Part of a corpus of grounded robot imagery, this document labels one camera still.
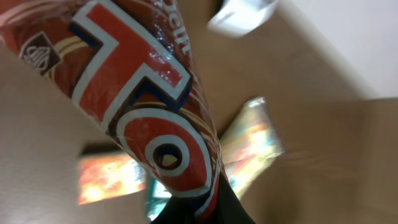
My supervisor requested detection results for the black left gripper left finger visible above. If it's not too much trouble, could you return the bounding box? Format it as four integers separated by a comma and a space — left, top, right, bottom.
150, 197, 195, 224

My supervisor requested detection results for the red brown snack bag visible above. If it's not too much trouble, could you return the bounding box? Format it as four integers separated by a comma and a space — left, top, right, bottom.
1, 0, 223, 223

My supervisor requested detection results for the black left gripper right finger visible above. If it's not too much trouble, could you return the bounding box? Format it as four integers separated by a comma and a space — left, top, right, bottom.
214, 174, 256, 224

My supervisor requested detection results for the orange snack packet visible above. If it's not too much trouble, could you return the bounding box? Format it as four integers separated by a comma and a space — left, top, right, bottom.
78, 152, 146, 205

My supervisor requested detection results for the yellow snack bag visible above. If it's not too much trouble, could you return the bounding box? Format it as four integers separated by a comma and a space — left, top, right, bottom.
220, 97, 284, 198

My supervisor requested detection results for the teal mouthwash bottle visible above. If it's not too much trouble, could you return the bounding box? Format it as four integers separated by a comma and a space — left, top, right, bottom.
145, 177, 172, 222

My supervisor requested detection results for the white barcode scanner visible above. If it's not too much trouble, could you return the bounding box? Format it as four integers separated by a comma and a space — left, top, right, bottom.
208, 0, 279, 38

